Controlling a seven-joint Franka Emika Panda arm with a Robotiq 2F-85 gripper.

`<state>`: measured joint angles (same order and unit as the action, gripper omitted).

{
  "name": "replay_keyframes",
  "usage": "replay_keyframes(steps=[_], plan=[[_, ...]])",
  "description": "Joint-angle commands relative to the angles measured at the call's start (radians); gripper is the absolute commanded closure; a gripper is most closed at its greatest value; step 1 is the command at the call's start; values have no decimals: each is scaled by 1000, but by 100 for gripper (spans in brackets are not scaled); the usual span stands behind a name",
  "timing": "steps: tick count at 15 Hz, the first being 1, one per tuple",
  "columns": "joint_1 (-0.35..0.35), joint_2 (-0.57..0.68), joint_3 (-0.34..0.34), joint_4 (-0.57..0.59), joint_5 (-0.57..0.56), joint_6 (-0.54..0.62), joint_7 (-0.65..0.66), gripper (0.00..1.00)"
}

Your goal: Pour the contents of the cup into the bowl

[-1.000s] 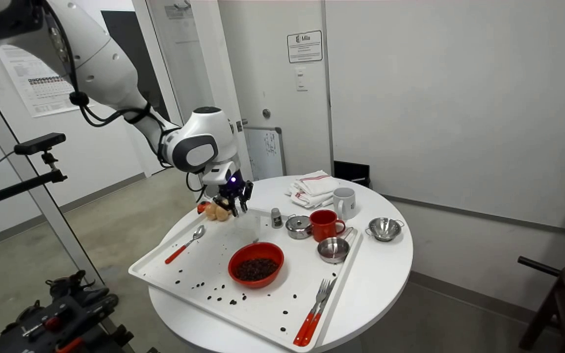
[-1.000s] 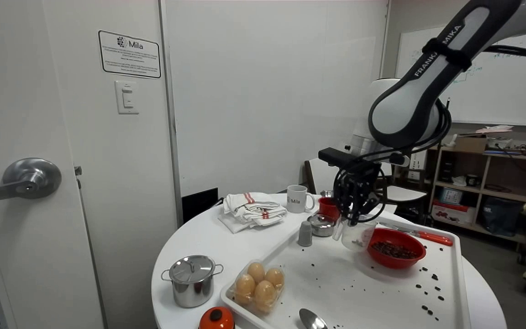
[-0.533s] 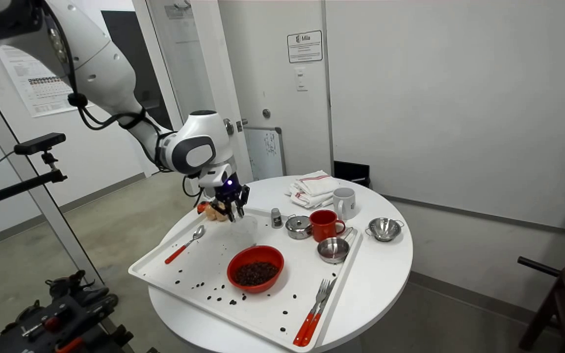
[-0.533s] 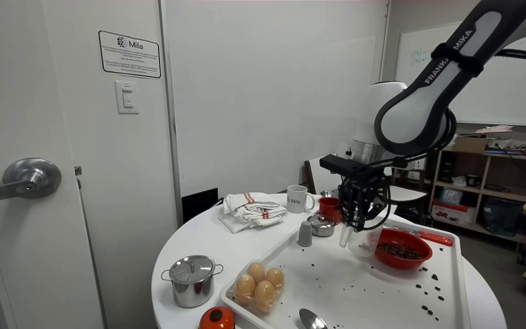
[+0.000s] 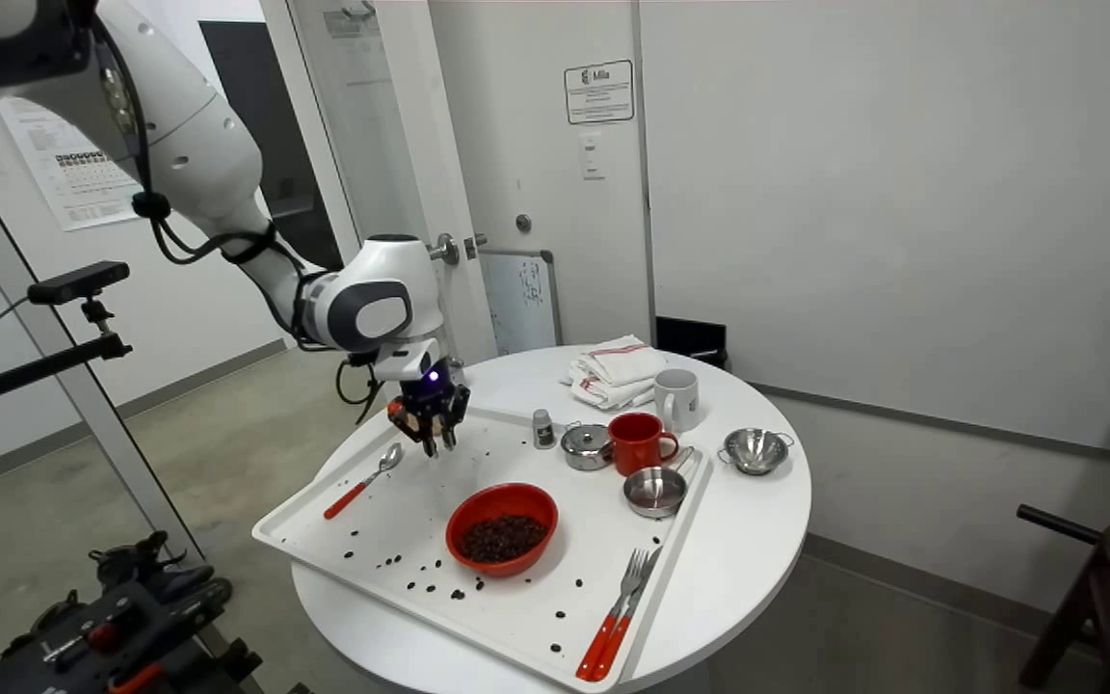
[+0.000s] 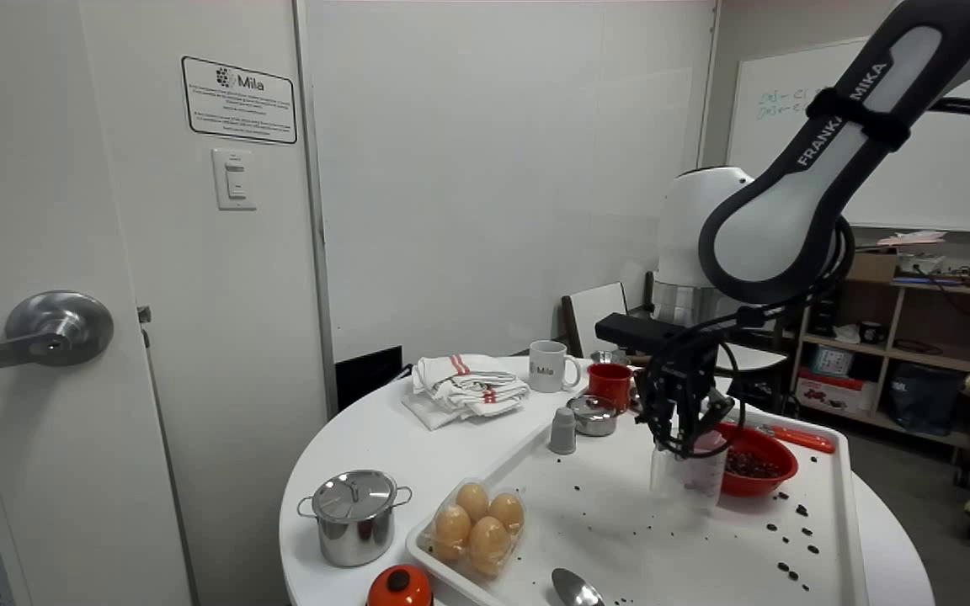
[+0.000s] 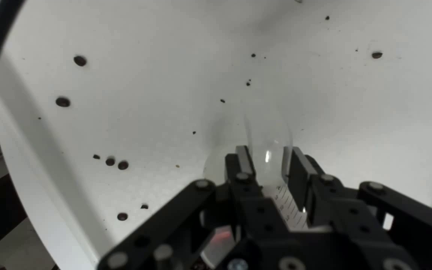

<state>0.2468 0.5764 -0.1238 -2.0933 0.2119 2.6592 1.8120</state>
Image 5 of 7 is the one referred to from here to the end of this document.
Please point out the white door sign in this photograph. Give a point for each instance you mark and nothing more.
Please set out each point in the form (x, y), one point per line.
(599, 92)

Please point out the small white door notice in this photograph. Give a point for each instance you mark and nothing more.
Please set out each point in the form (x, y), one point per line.
(593, 155)

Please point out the red mug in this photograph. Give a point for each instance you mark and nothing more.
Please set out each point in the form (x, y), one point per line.
(637, 445)

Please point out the small steel pot with lid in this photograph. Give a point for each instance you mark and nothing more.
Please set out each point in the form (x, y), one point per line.
(586, 448)

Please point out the red bowl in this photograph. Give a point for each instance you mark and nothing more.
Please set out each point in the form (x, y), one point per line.
(478, 506)

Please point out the small whiteboard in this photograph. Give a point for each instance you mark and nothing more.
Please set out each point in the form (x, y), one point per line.
(519, 304)

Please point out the wall calendar poster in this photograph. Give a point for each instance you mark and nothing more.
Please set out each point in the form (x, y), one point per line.
(78, 178)

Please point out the small steel pan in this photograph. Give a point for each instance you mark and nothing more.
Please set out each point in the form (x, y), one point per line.
(654, 490)

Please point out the camera on mount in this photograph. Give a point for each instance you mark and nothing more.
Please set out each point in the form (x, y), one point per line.
(78, 282)

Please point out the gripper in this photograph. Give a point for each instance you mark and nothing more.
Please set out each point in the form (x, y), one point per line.
(435, 397)

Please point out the white door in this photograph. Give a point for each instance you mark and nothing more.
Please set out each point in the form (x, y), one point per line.
(526, 193)

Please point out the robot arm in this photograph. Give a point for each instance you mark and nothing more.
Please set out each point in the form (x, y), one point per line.
(208, 164)

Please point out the white mug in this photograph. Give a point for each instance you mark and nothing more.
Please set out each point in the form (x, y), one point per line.
(678, 397)

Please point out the white plastic tray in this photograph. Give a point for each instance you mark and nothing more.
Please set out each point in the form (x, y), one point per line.
(401, 511)

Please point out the small grey shaker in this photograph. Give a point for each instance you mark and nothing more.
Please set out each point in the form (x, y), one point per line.
(543, 431)

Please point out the heap of coffee beans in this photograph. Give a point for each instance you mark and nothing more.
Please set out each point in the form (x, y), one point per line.
(503, 538)

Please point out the stack of folded white towels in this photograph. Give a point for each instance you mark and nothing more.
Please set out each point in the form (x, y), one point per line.
(613, 371)

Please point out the scattered coffee beans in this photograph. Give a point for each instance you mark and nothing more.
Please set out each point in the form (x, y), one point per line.
(417, 585)

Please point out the small steel colander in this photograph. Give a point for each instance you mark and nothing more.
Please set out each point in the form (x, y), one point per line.
(754, 451)

